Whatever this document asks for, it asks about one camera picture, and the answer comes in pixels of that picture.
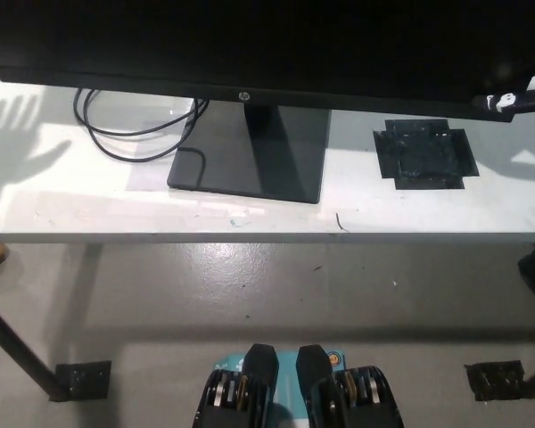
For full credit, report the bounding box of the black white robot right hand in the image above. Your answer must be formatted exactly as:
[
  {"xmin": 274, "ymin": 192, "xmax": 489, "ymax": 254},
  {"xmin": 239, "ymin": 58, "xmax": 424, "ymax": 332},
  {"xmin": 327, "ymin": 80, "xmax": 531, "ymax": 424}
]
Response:
[{"xmin": 470, "ymin": 86, "xmax": 535, "ymax": 124}]

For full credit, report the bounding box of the black tape patch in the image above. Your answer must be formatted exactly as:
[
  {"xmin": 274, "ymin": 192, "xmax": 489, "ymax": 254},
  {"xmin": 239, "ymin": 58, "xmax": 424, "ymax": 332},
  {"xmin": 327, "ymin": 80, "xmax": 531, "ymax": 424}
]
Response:
[{"xmin": 372, "ymin": 118, "xmax": 481, "ymax": 192}]

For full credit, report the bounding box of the black HP monitor screen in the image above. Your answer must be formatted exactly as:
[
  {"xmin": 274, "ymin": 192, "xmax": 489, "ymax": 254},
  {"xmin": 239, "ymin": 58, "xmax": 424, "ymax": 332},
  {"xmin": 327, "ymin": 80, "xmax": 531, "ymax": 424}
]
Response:
[{"xmin": 0, "ymin": 0, "xmax": 535, "ymax": 123}]

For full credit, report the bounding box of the black taped floor plate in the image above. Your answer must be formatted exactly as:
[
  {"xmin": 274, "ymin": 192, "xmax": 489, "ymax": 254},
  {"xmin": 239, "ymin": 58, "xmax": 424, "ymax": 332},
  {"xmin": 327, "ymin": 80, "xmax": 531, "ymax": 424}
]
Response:
[
  {"xmin": 53, "ymin": 359, "xmax": 113, "ymax": 401},
  {"xmin": 464, "ymin": 358, "xmax": 526, "ymax": 401}
]

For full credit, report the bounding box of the black glossy monitor stand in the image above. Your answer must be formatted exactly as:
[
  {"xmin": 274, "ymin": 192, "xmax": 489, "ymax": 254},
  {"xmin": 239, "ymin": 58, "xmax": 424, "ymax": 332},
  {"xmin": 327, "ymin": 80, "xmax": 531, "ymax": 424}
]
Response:
[{"xmin": 166, "ymin": 98, "xmax": 333, "ymax": 206}]

